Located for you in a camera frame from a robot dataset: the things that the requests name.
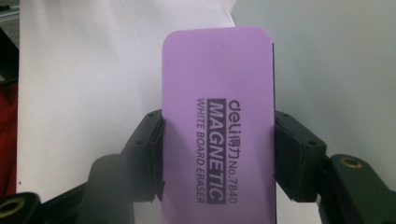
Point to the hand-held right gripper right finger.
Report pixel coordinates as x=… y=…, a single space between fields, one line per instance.
x=299 y=158

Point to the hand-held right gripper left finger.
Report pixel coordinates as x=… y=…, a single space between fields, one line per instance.
x=141 y=155

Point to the purple whiteboard eraser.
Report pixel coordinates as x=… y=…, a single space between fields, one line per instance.
x=218 y=93

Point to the glass whiteboard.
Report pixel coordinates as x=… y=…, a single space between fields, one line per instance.
x=327 y=62

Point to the white table cover sheet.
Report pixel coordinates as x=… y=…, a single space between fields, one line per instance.
x=87 y=93

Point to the red cloth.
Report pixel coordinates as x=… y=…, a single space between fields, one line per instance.
x=7 y=140

